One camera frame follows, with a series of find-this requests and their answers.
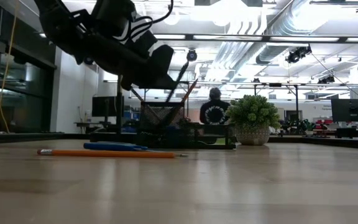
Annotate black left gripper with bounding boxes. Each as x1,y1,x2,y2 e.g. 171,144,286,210
82,34,180,91

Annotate black computer monitor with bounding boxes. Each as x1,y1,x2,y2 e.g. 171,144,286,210
331,98,358,123
91,95,126,128

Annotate blue-handled scissors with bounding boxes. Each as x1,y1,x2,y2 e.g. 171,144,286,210
83,141,157,152

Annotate light tan pencil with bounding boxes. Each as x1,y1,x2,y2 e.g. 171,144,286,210
130,88,147,105

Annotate person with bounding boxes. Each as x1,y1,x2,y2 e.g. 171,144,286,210
199,87,231,126

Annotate black metal gantry frame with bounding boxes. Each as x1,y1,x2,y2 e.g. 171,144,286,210
142,80,190,108
252,82,300,128

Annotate black aluminium table frame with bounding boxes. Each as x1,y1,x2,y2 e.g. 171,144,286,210
0,132,358,151

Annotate green potted plant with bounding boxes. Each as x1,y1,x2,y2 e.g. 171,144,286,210
225,94,282,146

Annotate black mesh desk organizer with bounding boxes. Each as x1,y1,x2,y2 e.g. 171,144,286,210
136,101,238,150

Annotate orange pencil with eraser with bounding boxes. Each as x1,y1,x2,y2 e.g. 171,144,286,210
37,148,190,159

